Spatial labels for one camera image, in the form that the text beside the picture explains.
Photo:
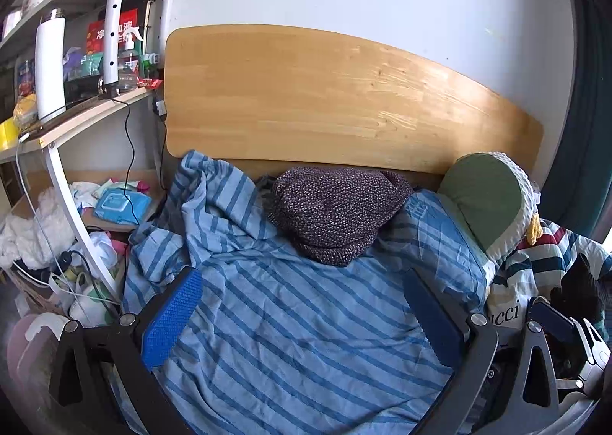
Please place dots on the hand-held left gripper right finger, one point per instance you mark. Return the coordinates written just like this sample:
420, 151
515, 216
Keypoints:
430, 320

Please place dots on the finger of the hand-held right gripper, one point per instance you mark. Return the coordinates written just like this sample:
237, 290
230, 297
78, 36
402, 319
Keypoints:
554, 320

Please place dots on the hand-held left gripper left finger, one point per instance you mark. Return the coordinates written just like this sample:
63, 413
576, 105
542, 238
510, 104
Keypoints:
172, 320

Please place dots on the purple speckled knit garment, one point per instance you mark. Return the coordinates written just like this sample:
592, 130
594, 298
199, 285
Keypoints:
334, 210

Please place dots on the black fuzzy cloth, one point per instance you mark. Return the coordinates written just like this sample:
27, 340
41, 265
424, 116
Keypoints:
581, 282

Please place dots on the white green printed bag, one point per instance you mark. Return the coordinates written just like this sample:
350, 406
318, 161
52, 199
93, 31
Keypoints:
88, 308

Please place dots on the yellow tassel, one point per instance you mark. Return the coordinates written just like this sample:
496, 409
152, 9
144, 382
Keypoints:
534, 227

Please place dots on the blue striped blanket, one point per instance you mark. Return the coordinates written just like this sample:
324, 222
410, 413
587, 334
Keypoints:
287, 320

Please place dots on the blue wet wipes pack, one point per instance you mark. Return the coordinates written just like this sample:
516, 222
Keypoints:
122, 205

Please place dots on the white trash bin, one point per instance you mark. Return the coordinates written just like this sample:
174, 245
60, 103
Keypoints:
43, 325

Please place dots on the green dotted pillow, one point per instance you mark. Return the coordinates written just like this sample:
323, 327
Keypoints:
478, 196

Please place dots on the white towel pile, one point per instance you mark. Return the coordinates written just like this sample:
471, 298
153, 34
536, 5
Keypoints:
33, 229

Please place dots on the teal curtain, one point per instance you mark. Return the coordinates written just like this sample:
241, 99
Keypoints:
590, 129

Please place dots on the white shelf unit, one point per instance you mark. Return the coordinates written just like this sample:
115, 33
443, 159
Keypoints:
95, 112

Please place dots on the wooden headboard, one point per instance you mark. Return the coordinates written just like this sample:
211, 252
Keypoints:
334, 91

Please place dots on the clear spray bottle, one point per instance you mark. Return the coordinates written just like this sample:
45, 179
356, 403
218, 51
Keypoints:
128, 67

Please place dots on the purple plastic bag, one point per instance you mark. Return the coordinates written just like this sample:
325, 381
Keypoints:
81, 63

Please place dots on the white thermos bottle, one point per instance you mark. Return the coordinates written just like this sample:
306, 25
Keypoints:
50, 67

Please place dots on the red packet on shelf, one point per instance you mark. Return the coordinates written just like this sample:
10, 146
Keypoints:
98, 36

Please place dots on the grey perforated crutch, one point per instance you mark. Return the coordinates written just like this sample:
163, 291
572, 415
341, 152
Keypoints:
114, 9

